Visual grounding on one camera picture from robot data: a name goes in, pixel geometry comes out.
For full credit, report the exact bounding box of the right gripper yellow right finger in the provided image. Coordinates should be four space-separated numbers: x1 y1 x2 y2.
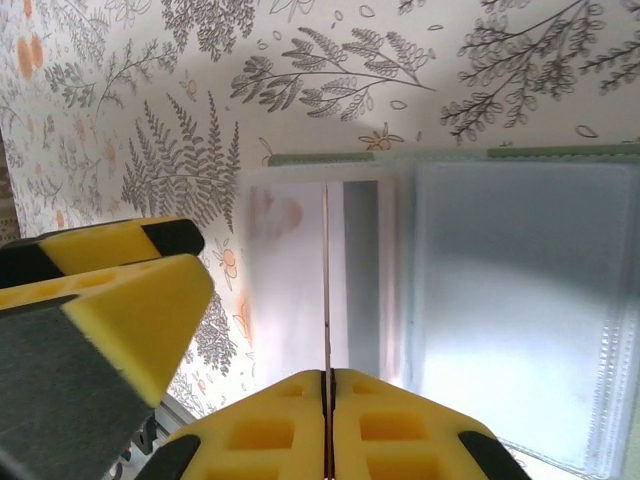
329 369 532 480

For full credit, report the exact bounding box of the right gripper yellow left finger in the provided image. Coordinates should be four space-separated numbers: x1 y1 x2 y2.
142 370 327 480

